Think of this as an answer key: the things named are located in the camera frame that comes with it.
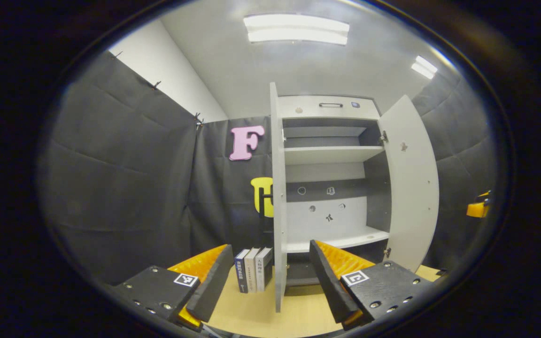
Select grey cabinet door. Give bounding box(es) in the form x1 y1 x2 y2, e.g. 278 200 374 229
259 82 288 313
378 95 440 274

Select grey double-door shoe cabinet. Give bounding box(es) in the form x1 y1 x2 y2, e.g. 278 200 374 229
270 94 393 287

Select black backdrop cloth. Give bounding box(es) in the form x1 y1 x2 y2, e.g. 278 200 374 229
38 51 499 284

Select blue book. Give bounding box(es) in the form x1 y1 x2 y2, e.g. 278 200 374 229
234 249 251 294

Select grey book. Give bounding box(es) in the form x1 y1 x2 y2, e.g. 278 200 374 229
255 247 274 292

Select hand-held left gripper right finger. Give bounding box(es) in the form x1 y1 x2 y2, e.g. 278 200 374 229
309 240 433 330

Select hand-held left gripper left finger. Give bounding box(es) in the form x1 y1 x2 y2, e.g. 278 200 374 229
113 244 234 331

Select large ceiling light panel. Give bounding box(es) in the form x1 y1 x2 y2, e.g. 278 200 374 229
244 13 350 46

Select small ceiling light panel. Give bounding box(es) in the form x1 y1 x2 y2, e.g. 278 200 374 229
410 55 438 79

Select white book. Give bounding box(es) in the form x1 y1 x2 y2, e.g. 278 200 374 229
244 247 262 293

